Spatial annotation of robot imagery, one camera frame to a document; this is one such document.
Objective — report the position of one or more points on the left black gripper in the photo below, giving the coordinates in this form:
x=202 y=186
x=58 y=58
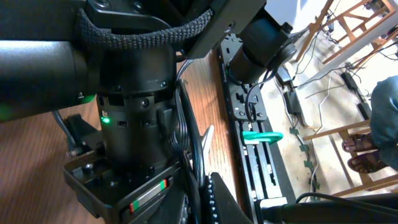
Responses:
x=119 y=196

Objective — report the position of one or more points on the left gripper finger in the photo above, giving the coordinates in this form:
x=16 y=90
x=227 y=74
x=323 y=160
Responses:
x=218 y=205

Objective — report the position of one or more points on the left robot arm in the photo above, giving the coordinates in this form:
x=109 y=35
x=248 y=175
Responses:
x=110 y=72

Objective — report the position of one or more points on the black power adapter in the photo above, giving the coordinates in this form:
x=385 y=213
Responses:
x=292 y=103

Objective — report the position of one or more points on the person's sandaled feet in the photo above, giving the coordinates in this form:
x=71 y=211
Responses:
x=367 y=159

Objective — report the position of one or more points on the person's blue jeans leg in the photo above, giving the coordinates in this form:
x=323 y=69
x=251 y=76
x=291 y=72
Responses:
x=384 y=120

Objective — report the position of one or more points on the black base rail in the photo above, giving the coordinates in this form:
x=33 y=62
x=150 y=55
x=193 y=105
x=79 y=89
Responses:
x=262 y=170

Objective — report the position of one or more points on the green clamp handle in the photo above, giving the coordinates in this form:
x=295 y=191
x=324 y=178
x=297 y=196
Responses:
x=252 y=137

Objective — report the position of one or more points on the wooden chair frame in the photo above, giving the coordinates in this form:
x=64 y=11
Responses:
x=368 y=36

